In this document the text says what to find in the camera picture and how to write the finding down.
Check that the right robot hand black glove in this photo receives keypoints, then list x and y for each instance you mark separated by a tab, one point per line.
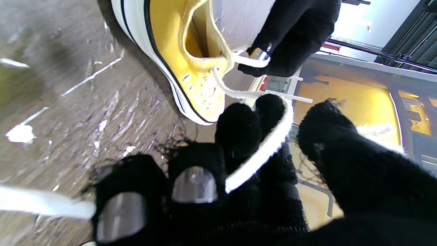
375	191

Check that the left robot hand black glove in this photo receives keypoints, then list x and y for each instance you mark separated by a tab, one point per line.
300	27

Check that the white shoelace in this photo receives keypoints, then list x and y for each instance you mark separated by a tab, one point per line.
263	153

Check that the yellow canvas sneaker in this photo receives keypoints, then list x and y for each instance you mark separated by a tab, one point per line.
167	34

